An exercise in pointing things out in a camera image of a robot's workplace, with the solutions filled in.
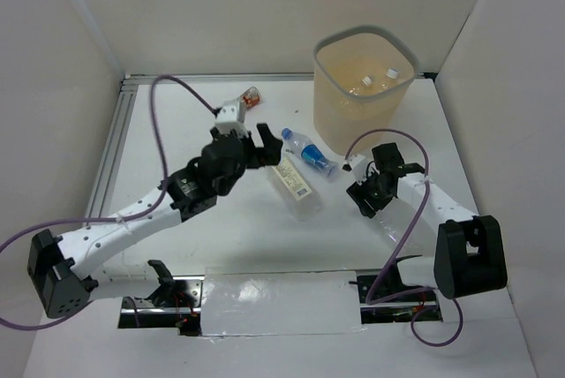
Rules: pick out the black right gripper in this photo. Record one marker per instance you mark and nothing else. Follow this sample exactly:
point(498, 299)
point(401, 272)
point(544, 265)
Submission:
point(357, 193)

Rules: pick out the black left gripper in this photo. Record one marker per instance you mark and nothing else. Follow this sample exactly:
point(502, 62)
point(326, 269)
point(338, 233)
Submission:
point(252, 151)

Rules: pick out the blue label plastic bottle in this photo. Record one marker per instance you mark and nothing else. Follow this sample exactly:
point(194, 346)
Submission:
point(303, 148)

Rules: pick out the clear crushed plastic bottle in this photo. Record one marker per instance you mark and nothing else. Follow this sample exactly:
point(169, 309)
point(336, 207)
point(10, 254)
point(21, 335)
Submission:
point(393, 222)

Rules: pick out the white label clear bottle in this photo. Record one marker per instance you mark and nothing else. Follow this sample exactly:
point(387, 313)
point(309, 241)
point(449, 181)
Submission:
point(299, 196)

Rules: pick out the clear upright-lying bottle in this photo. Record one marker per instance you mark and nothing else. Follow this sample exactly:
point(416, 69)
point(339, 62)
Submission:
point(389, 79)

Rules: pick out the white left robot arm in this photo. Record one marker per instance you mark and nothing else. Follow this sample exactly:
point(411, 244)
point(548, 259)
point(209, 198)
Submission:
point(62, 267)

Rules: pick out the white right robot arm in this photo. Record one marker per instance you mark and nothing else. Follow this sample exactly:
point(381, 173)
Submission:
point(468, 255)

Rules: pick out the beige ribbed plastic bin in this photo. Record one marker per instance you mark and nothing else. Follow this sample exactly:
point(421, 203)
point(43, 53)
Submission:
point(344, 58)

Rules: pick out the red cap small bottle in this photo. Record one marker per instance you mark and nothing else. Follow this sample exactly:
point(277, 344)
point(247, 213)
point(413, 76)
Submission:
point(251, 97)

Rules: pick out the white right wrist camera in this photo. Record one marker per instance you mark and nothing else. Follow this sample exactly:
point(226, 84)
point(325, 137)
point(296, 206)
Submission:
point(356, 164)

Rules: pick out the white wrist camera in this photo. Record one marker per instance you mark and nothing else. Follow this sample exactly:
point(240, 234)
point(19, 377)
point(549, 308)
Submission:
point(230, 118)
point(356, 164)

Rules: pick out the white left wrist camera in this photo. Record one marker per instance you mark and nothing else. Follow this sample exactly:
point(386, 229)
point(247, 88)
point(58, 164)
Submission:
point(230, 118)

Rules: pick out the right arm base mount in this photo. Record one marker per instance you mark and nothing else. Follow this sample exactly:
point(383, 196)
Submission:
point(401, 309)

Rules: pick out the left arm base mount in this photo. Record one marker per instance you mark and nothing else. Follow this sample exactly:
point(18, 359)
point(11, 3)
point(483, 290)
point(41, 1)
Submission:
point(175, 304)

